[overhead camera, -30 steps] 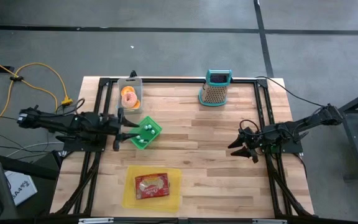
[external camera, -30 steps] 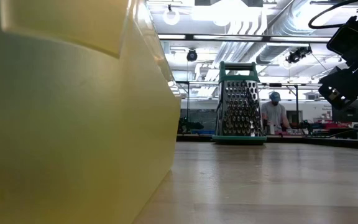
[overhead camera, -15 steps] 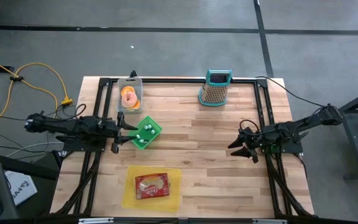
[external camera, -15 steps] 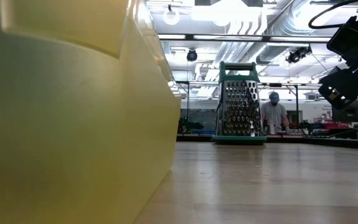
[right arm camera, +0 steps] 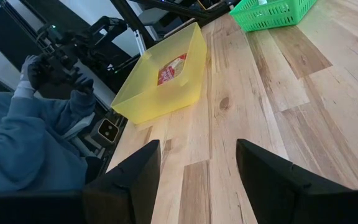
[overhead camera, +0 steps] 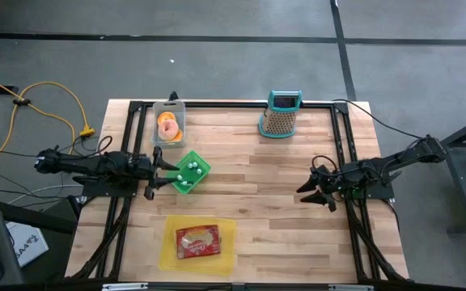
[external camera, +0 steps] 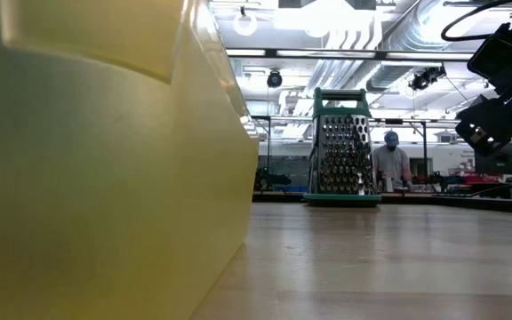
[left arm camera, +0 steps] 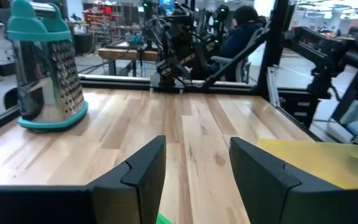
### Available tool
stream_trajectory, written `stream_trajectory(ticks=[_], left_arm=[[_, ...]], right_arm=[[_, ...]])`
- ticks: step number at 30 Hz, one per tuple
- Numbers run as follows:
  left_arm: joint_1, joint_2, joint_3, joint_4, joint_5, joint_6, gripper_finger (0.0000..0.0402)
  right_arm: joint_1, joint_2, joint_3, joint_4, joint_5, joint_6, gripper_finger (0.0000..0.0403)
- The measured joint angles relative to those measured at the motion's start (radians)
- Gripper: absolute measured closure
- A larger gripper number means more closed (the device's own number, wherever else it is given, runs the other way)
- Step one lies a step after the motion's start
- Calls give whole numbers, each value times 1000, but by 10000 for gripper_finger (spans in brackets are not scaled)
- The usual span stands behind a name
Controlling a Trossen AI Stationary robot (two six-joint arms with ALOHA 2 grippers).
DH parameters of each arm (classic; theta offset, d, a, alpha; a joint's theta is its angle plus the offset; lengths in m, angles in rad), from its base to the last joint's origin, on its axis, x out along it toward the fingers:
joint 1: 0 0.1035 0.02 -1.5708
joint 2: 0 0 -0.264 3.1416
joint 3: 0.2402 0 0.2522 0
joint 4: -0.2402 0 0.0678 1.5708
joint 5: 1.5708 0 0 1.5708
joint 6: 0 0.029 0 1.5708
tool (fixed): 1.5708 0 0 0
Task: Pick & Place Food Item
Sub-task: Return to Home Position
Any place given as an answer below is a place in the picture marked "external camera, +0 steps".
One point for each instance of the black hanging ceiling device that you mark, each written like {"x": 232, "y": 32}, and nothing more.
{"x": 425, "y": 79}
{"x": 274, "y": 80}

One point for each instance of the black computer monitor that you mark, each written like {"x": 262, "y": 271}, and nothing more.
{"x": 500, "y": 164}

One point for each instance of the red storage boxes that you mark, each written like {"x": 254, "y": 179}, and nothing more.
{"x": 474, "y": 178}

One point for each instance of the person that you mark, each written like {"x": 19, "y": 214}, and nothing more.
{"x": 391, "y": 164}

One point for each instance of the black overhead beam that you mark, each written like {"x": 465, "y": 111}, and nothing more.
{"x": 327, "y": 54}

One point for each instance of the teal metal box grater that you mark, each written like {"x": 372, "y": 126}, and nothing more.
{"x": 340, "y": 155}

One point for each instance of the black and green machine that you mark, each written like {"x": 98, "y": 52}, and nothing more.
{"x": 269, "y": 180}

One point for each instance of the yellow plastic tray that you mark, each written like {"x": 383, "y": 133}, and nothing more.
{"x": 105, "y": 178}

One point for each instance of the silver ventilation duct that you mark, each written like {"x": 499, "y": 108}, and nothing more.
{"x": 409, "y": 35}

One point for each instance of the black vertical post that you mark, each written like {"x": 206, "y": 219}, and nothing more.
{"x": 425, "y": 151}

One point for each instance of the black aluminium table frame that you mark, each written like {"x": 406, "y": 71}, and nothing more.
{"x": 282, "y": 197}

